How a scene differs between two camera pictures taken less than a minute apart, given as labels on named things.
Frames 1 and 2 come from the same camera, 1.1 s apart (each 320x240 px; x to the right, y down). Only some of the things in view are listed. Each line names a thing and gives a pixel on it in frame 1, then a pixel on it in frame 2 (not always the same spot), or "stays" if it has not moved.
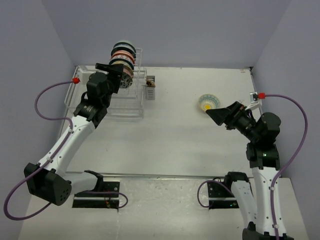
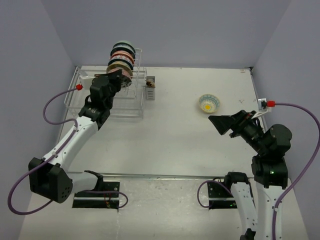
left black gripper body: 109,80 stays
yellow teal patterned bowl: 209,101 stays
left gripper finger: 112,68 to 111,75
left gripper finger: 116,80 stays
